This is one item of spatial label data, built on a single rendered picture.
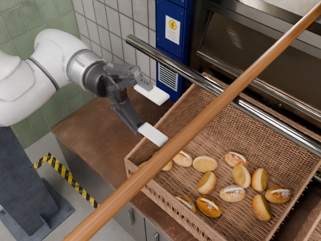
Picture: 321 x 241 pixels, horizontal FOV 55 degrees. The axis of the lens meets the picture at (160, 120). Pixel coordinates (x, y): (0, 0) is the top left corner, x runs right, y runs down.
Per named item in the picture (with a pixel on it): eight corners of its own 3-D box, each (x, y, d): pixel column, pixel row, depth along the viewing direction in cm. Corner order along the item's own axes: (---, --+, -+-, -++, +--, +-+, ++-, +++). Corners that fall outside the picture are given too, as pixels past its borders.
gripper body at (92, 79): (106, 54, 72) (134, 72, 68) (111, 82, 78) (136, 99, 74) (80, 70, 68) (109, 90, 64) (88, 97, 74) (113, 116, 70)
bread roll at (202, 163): (217, 174, 123) (215, 169, 129) (218, 158, 122) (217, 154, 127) (192, 172, 124) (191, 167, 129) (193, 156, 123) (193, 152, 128)
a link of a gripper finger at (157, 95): (144, 81, 63) (144, 78, 62) (169, 97, 59) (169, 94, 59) (133, 88, 61) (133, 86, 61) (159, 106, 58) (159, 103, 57)
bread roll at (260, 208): (264, 195, 117) (251, 201, 119) (257, 191, 113) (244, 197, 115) (275, 220, 111) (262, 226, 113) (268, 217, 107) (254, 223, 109)
